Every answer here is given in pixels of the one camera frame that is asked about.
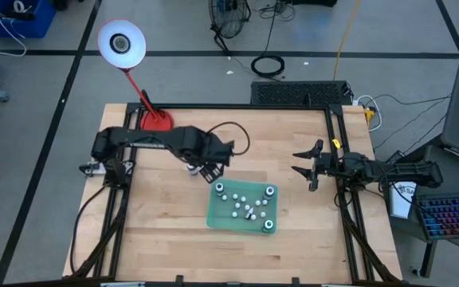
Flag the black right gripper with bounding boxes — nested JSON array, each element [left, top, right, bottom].
[[292, 138, 340, 192]]

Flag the green translucent plastic bin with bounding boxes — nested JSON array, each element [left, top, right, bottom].
[[206, 180, 280, 235]]

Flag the white paper sheet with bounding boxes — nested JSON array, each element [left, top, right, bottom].
[[389, 182, 420, 219]]

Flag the black floor fan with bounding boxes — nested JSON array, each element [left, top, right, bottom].
[[208, 0, 253, 55]]

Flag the red desk lamp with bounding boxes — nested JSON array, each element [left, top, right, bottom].
[[96, 18, 175, 132]]

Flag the rainbow backlit keyboard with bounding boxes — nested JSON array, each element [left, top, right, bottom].
[[416, 192, 459, 242]]

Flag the large blue storage bin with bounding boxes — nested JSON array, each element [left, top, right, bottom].
[[0, 0, 57, 40]]

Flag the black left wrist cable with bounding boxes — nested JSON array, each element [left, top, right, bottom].
[[206, 120, 251, 156]]

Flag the white power cable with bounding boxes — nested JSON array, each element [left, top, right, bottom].
[[352, 94, 384, 133]]

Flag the coiled black cable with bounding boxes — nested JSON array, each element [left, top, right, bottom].
[[250, 54, 286, 79]]

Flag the long yellow cable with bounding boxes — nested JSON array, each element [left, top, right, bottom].
[[332, 0, 362, 81]]

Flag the white floor cable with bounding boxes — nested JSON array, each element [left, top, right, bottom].
[[0, 0, 28, 57]]

